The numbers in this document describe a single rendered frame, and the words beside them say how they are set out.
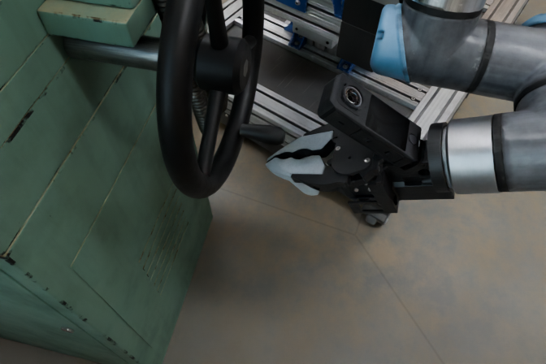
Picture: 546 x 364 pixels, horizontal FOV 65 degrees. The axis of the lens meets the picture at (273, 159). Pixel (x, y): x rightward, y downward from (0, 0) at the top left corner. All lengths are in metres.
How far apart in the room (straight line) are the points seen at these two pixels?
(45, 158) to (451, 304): 1.03
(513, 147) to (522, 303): 0.95
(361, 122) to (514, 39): 0.17
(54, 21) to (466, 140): 0.41
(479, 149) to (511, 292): 0.94
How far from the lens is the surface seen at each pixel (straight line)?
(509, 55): 0.47
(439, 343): 1.22
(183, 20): 0.34
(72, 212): 0.60
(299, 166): 0.49
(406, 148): 0.44
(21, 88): 0.49
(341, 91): 0.41
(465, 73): 0.47
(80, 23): 0.47
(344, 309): 1.18
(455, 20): 0.45
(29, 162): 0.51
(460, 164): 0.43
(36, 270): 0.57
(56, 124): 0.54
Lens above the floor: 1.12
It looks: 54 degrees down
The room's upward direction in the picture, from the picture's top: straight up
